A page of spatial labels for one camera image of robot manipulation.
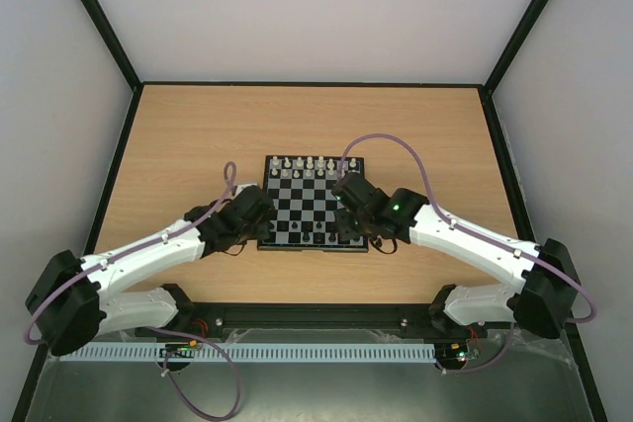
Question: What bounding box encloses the black and silver chessboard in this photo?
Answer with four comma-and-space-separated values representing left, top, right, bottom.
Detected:
257, 155, 369, 252

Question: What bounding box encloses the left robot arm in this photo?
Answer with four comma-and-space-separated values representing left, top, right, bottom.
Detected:
24, 185, 274, 356

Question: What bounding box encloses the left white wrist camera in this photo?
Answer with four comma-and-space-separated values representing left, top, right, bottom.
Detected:
233, 183, 257, 196

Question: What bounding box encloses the left circuit board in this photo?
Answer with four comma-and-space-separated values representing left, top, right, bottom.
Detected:
158, 340, 204, 359

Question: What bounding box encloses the circuit board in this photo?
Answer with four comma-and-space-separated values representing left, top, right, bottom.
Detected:
158, 340, 204, 359
438, 339, 482, 362

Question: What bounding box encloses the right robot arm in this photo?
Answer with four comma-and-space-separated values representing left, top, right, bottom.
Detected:
332, 173, 579, 339

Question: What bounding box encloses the black aluminium front rail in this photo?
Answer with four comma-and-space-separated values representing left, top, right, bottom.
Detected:
48, 300, 575, 339

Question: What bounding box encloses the right circuit board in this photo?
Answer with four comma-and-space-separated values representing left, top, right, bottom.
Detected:
438, 339, 482, 362

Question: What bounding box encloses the light blue slotted cable duct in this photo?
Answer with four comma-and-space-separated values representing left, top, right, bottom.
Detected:
60, 342, 436, 364

